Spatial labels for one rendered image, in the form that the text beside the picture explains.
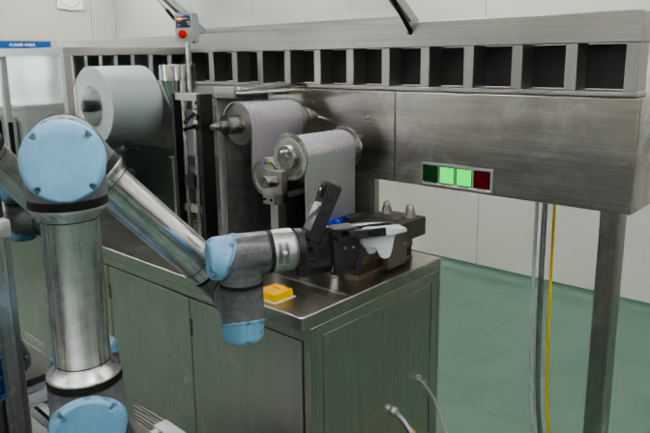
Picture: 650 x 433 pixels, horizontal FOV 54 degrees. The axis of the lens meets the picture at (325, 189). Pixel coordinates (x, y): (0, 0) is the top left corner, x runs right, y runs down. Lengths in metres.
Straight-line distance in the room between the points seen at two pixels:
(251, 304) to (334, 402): 0.80
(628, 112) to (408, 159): 0.69
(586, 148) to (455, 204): 3.03
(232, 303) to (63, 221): 0.30
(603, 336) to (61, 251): 1.58
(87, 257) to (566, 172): 1.28
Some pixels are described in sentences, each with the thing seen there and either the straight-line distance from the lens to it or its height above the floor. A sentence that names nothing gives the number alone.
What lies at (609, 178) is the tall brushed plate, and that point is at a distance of 1.81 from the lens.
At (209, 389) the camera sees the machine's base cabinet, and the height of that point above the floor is 0.53.
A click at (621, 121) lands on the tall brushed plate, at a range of 1.78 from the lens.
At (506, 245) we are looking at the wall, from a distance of 4.65.
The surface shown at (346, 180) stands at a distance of 2.08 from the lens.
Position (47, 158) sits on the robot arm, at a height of 1.41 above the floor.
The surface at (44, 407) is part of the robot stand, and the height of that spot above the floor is 0.73.
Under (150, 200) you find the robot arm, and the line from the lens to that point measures 1.16.
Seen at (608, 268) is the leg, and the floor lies 0.94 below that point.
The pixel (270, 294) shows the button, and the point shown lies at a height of 0.92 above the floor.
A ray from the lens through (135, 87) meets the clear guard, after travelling 2.76.
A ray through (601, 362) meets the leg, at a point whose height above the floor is 0.64.
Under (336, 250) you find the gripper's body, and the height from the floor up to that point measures 1.21.
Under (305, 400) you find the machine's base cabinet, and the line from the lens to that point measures 1.79.
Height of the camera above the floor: 1.55
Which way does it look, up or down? 12 degrees down
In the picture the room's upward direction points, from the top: 1 degrees counter-clockwise
